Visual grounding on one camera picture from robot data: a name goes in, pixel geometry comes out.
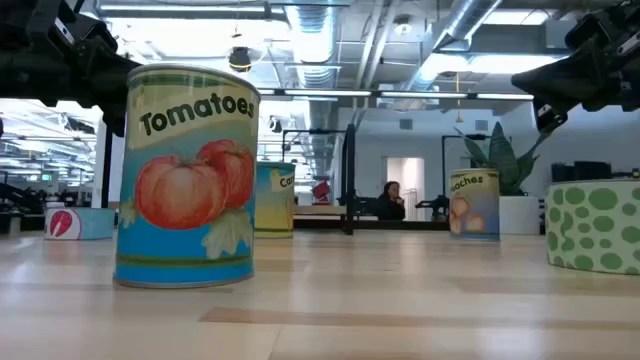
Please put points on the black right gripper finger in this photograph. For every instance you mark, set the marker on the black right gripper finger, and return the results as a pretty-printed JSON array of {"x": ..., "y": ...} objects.
[
  {"x": 549, "y": 115},
  {"x": 560, "y": 80}
]

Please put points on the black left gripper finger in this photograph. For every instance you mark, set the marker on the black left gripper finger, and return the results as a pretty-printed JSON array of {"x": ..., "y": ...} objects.
[
  {"x": 105, "y": 75},
  {"x": 115, "y": 117}
]

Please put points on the tomatoes can blue label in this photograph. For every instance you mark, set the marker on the tomatoes can blue label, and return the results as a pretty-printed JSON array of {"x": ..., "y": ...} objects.
[{"x": 185, "y": 200}]

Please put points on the salmon can light blue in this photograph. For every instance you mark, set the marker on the salmon can light blue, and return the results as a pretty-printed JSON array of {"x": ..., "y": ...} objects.
[{"x": 90, "y": 223}]

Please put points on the white can green dots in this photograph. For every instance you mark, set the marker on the white can green dots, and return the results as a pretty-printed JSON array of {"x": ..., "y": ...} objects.
[{"x": 595, "y": 225}]

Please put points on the peaches can blue label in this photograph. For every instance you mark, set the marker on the peaches can blue label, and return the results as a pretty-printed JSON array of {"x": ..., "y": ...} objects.
[{"x": 475, "y": 210}]

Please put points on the carrots can yellow blue label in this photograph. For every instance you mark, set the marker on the carrots can yellow blue label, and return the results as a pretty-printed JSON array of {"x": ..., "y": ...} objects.
[{"x": 275, "y": 210}]

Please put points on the black background robot arm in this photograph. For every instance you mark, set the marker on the black background robot arm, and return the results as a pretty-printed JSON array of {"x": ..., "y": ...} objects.
[{"x": 435, "y": 205}]

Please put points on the green snake plant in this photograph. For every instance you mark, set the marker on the green snake plant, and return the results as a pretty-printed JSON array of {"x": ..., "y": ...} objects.
[{"x": 502, "y": 160}]

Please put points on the black monitors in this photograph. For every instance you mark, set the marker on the black monitors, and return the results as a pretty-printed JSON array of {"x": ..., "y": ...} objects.
[{"x": 590, "y": 171}]

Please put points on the yellow hanging pendant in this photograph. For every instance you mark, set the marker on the yellow hanging pendant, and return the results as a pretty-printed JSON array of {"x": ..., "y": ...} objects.
[{"x": 458, "y": 117}]

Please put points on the white round planter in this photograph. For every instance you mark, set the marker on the white round planter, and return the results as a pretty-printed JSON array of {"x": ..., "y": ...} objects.
[{"x": 520, "y": 215}]

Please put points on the black metal stand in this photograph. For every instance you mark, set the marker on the black metal stand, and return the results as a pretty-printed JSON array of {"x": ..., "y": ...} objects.
[{"x": 444, "y": 165}]

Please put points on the person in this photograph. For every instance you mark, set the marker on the person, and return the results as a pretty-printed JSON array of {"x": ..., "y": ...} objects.
[{"x": 390, "y": 207}]

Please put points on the red object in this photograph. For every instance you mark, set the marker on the red object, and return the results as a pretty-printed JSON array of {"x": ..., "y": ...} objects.
[{"x": 321, "y": 192}]

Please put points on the black ceiling camera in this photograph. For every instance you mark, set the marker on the black ceiling camera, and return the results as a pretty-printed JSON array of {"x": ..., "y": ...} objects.
[{"x": 240, "y": 59}]

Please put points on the silver spiral ventilation duct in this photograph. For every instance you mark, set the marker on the silver spiral ventilation duct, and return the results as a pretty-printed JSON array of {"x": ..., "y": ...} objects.
[{"x": 312, "y": 45}]

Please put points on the black ceiling light rail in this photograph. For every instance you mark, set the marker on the black ceiling light rail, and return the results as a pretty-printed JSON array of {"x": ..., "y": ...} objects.
[{"x": 325, "y": 93}]

